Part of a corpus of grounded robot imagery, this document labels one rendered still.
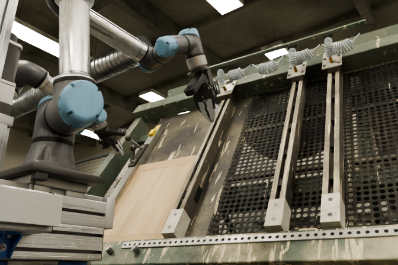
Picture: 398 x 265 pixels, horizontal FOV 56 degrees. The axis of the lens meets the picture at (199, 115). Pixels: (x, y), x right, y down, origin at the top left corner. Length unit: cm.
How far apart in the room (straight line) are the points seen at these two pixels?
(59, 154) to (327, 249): 83
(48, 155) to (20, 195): 24
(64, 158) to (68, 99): 19
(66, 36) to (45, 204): 48
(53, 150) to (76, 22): 37
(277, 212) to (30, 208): 82
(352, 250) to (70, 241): 80
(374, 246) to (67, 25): 108
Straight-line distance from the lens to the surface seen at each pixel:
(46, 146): 112
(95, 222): 115
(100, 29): 137
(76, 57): 109
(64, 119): 103
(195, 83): 136
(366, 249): 123
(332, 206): 133
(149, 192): 192
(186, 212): 162
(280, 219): 135
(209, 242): 142
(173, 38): 135
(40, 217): 91
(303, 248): 127
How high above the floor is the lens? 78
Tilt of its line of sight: 23 degrees up
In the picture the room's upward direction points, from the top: straight up
